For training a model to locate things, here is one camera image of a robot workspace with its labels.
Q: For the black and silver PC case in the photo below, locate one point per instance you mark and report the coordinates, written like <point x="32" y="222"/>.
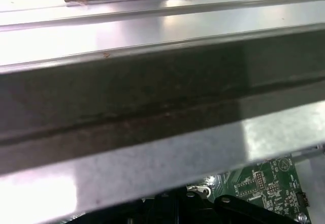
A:
<point x="152" y="94"/>

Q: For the green motherboard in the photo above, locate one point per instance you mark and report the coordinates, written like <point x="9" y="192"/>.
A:
<point x="266" y="191"/>

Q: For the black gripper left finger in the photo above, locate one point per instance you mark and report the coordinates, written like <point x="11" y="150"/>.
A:
<point x="162" y="211"/>

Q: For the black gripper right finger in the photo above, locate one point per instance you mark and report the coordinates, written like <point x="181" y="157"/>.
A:
<point x="228" y="211"/>

